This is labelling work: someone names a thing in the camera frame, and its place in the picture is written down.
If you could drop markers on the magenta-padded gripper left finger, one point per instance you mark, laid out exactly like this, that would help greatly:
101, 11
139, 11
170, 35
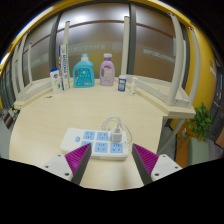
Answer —
77, 160

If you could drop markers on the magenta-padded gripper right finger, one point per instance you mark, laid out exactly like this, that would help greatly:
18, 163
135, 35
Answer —
146, 161

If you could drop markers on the white power strip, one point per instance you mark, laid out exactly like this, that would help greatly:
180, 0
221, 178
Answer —
71, 141

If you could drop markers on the green potted plant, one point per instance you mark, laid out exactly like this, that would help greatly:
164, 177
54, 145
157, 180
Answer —
200, 125

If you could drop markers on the small white spray bottle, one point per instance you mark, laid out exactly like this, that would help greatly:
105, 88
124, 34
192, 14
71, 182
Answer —
133, 86

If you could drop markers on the white bottle with blue cap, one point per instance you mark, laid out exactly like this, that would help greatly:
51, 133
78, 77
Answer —
56, 82

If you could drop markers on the small blue white jar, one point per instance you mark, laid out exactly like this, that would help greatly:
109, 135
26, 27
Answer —
122, 84

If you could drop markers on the blue detergent bottle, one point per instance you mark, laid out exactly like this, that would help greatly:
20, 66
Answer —
83, 75

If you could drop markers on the purple detergent bottle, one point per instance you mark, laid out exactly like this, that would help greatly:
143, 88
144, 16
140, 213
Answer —
107, 73

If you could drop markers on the white green toothpaste box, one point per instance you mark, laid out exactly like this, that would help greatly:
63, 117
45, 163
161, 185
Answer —
65, 66

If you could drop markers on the white metal frame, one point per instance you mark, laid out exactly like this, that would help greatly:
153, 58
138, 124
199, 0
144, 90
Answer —
126, 46

